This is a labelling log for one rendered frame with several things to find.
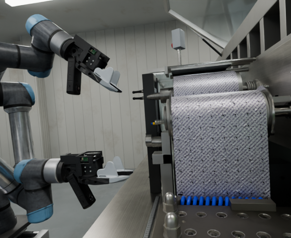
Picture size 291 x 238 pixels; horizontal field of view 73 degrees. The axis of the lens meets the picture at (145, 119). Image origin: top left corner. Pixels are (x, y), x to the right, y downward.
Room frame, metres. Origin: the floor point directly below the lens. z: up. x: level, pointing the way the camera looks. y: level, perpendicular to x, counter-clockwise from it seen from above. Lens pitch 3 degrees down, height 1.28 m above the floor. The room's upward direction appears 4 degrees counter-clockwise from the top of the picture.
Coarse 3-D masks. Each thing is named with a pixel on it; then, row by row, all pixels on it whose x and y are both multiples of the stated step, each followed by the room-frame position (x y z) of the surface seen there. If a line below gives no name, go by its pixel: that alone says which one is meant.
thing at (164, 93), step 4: (164, 88) 0.84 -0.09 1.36; (168, 88) 0.83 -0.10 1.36; (172, 88) 0.83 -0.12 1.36; (160, 92) 0.83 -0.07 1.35; (164, 92) 0.82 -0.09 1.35; (168, 92) 0.82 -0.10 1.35; (172, 92) 0.82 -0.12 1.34; (160, 96) 0.83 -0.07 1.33; (164, 96) 0.82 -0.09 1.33; (168, 96) 0.82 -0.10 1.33; (172, 96) 0.82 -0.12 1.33; (164, 100) 0.83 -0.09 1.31
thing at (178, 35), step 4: (172, 32) 1.11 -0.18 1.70; (176, 32) 1.10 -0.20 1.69; (180, 32) 1.10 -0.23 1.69; (184, 32) 1.14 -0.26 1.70; (172, 36) 1.12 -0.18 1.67; (176, 36) 1.10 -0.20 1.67; (180, 36) 1.10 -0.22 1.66; (184, 36) 1.14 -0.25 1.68; (172, 40) 1.12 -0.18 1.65; (176, 40) 1.10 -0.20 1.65; (180, 40) 1.09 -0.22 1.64; (184, 40) 1.14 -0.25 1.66; (172, 44) 1.12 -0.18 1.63; (176, 44) 1.10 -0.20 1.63; (180, 44) 1.09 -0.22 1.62; (184, 44) 1.14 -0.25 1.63; (176, 48) 1.12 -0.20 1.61; (180, 48) 1.13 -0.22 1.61; (184, 48) 1.14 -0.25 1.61
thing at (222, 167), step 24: (192, 144) 0.53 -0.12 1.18; (216, 144) 0.52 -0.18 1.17; (240, 144) 0.51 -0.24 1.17; (264, 144) 0.50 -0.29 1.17; (192, 168) 0.53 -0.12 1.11; (216, 168) 0.52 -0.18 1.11; (240, 168) 0.51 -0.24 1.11; (264, 168) 0.50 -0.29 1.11; (192, 192) 0.53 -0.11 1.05; (216, 192) 0.52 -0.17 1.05; (240, 192) 0.51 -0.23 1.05; (264, 192) 0.50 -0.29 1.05
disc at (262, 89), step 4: (260, 88) 0.55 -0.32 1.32; (264, 88) 0.53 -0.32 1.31; (264, 92) 0.53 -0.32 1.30; (268, 92) 0.50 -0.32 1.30; (268, 96) 0.50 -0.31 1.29; (268, 100) 0.50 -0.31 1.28; (272, 100) 0.49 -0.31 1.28; (272, 104) 0.48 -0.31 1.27; (272, 108) 0.48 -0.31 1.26; (272, 112) 0.48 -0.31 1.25; (272, 116) 0.48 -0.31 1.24; (272, 120) 0.49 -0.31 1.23; (272, 124) 0.49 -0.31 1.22; (268, 128) 0.51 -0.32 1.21; (272, 128) 0.49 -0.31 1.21; (268, 132) 0.51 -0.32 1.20; (268, 136) 0.52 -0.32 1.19
